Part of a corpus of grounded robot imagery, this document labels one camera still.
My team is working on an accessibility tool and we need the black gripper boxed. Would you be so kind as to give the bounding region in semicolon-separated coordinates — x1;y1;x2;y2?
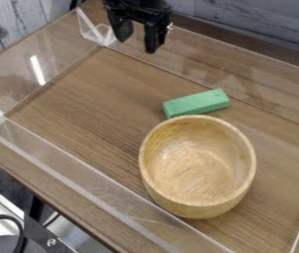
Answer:
106;0;171;54

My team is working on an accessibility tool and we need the green rectangular block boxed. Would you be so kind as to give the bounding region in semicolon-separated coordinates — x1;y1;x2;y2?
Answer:
162;88;230;119

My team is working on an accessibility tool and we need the brown wooden bowl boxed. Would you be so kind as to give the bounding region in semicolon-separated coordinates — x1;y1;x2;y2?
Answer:
139;116;257;219

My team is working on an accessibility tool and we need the black table leg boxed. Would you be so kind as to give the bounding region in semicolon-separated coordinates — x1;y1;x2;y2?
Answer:
28;197;45;221

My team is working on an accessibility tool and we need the black metal stand base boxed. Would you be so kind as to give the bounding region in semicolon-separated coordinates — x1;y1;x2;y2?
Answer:
0;213;80;253

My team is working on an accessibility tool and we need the clear acrylic corner bracket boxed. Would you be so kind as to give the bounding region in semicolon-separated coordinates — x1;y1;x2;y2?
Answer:
75;8;116;46

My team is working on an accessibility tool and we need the clear acrylic tray wall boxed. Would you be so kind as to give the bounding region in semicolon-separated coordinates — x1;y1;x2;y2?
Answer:
0;10;299;253

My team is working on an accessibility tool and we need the black cable lower left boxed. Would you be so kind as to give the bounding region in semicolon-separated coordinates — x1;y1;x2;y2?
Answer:
0;214;28;253

